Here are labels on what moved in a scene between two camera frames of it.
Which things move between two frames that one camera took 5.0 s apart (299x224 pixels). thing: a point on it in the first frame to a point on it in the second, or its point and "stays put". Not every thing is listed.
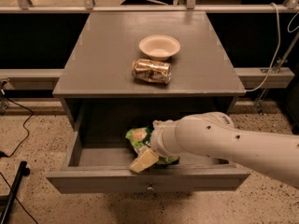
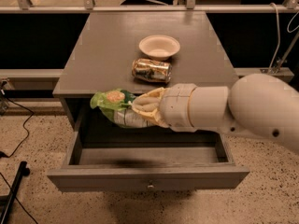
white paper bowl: (160, 48) stays put
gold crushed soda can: (149, 70) stays put
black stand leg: (23, 171) stays put
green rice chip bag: (140, 138) to (117, 105)
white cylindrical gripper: (156, 139) to (175, 105)
